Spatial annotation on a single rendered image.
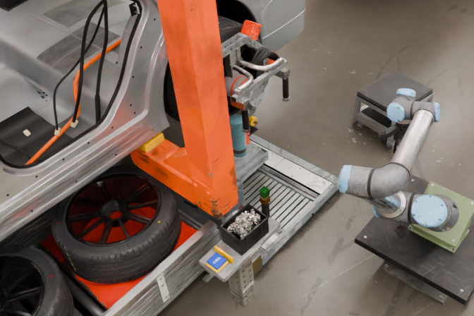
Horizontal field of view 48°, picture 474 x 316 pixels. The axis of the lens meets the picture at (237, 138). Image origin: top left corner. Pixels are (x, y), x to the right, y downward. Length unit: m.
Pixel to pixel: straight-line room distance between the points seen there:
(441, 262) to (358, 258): 0.53
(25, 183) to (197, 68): 0.96
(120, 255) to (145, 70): 0.92
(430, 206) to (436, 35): 2.76
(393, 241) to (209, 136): 1.17
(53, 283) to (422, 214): 1.75
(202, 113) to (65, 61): 1.18
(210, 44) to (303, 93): 2.29
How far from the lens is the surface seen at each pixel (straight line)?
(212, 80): 2.20
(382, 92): 3.80
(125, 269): 2.79
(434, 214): 2.65
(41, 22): 3.62
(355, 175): 2.14
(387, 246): 2.89
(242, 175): 3.44
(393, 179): 2.13
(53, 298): 2.66
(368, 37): 5.07
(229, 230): 2.61
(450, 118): 4.21
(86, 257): 2.75
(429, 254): 2.90
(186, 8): 1.97
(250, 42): 2.93
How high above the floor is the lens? 2.56
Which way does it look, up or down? 41 degrees down
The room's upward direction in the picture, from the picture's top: 6 degrees counter-clockwise
